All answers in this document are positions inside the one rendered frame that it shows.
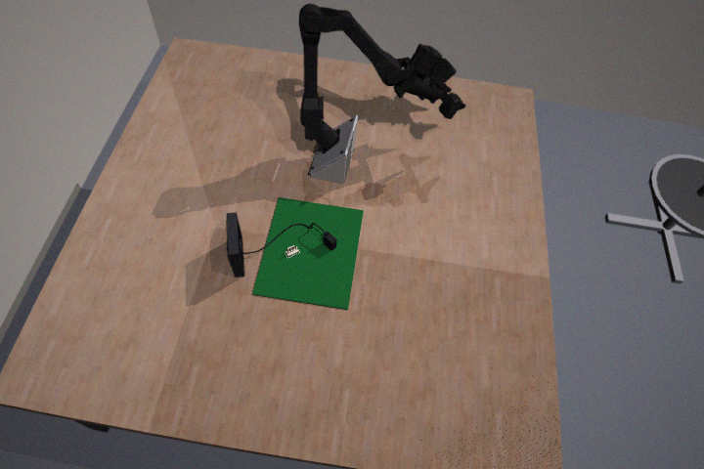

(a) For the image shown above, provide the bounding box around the black connector plug with cable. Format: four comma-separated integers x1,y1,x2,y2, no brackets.
244,223,337,254

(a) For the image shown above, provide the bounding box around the green circuit board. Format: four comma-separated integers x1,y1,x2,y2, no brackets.
252,197,364,310

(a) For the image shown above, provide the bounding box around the black square panel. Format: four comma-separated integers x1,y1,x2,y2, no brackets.
227,212,244,277

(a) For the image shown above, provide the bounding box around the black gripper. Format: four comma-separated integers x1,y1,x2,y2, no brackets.
418,76,466,119

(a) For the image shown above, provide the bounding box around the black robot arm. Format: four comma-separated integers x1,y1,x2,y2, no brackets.
299,4,457,153

